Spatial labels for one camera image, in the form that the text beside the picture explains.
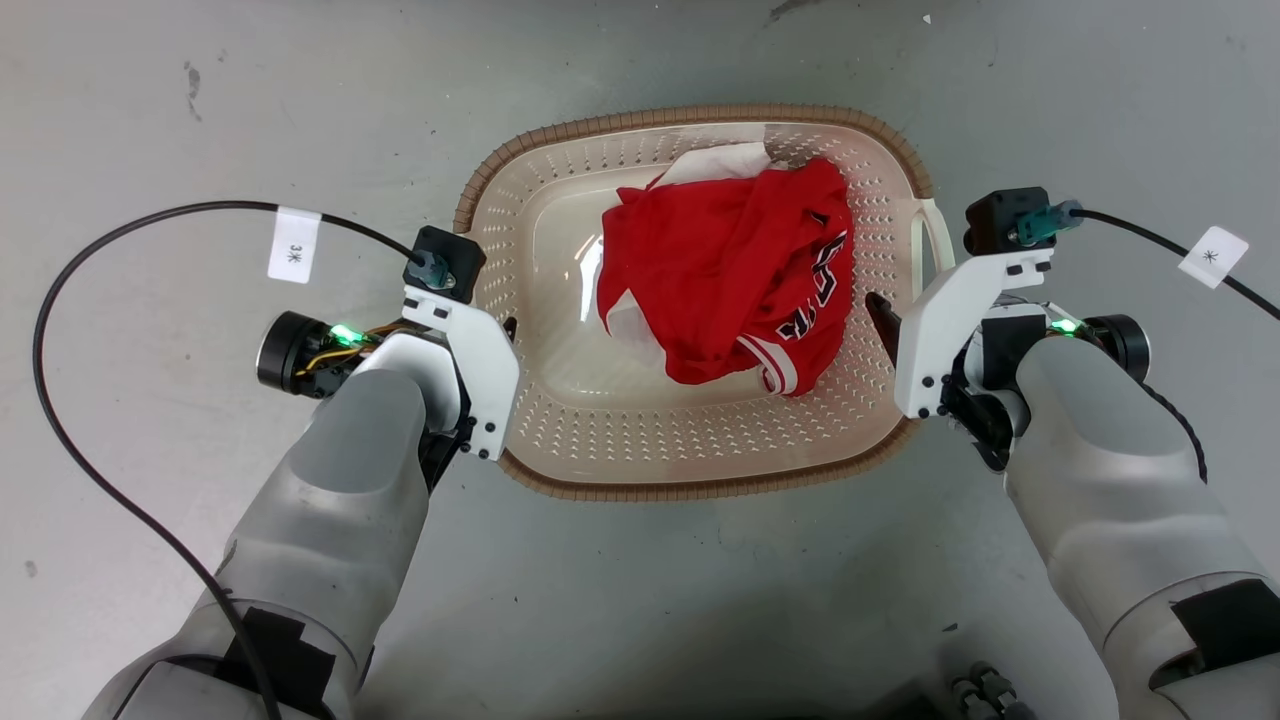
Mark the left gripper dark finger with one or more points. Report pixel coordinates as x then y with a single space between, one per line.
510 328

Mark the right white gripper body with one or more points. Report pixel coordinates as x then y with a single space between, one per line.
940 330

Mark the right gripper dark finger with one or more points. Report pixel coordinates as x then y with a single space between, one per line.
882 322

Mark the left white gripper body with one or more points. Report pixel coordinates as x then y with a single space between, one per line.
487 370

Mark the right grey white robot arm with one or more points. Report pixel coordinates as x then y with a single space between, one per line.
1110 480

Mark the left grey white robot arm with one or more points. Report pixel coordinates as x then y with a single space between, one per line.
340 520

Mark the beige laundry basket brown rim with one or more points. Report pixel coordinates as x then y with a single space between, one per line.
560 290

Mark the red sports jersey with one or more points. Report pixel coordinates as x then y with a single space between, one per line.
730 270

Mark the white garment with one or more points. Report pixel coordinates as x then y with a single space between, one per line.
722 162

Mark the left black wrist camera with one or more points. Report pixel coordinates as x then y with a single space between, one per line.
447 258

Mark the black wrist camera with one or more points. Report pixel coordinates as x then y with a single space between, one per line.
1005 220
447 258

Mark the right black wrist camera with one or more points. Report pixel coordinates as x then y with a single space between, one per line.
1005 220

